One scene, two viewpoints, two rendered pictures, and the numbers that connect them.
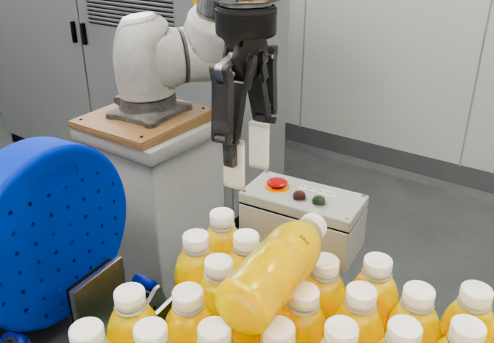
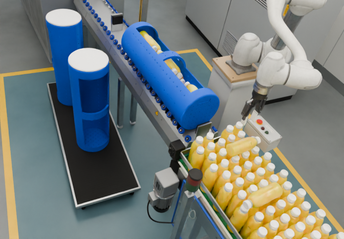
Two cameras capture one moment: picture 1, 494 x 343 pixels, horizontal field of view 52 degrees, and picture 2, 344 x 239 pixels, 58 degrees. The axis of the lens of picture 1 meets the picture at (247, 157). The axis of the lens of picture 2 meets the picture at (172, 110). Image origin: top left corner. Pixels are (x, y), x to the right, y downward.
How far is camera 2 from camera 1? 111 cm
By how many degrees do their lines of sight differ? 27
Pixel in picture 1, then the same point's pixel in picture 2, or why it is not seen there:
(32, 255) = (193, 114)
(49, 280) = (194, 120)
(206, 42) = not seen: hidden behind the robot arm
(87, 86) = (227, 14)
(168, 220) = (230, 105)
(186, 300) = (220, 142)
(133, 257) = not seen: hidden behind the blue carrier
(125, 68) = (237, 52)
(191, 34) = (265, 49)
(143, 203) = (224, 96)
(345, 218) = (270, 140)
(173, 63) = (254, 57)
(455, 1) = not seen: outside the picture
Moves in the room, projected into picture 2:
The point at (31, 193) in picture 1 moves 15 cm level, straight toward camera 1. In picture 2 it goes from (198, 103) to (198, 121)
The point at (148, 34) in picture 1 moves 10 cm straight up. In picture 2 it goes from (250, 45) to (254, 33)
